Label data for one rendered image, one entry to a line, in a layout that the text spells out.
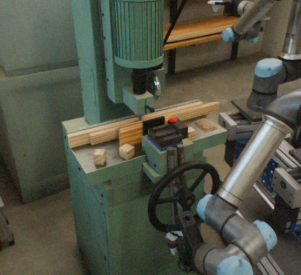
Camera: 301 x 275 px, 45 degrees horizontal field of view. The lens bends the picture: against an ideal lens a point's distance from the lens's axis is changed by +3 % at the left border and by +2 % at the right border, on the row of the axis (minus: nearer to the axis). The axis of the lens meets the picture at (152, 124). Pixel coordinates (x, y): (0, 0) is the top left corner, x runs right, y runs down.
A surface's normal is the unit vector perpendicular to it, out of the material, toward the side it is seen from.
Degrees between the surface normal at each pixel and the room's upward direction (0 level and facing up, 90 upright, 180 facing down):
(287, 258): 0
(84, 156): 0
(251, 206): 0
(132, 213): 90
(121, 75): 90
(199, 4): 90
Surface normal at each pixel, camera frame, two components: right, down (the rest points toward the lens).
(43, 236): 0.00, -0.87
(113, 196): 0.47, 0.44
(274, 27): -0.85, 0.26
